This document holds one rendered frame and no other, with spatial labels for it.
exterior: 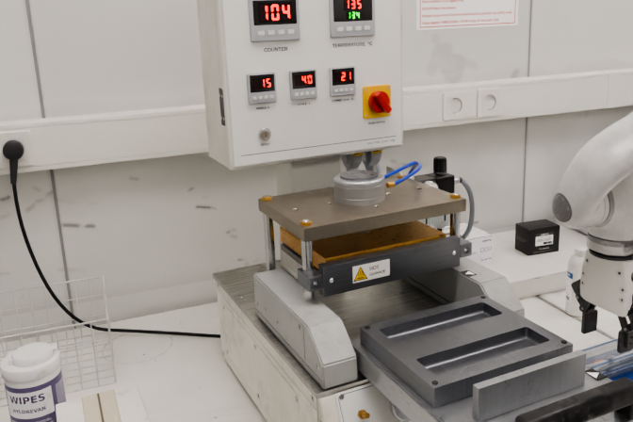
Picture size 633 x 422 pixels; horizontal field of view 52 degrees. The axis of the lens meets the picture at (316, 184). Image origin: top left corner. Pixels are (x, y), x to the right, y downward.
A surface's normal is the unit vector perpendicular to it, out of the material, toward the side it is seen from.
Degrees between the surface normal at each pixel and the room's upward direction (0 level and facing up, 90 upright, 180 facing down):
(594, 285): 92
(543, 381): 90
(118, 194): 90
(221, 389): 0
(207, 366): 0
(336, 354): 41
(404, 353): 0
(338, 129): 90
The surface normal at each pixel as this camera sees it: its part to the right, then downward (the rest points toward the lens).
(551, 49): 0.36, 0.22
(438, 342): -0.04, -0.97
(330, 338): 0.25, -0.60
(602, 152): -0.63, -0.41
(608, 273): -0.88, 0.16
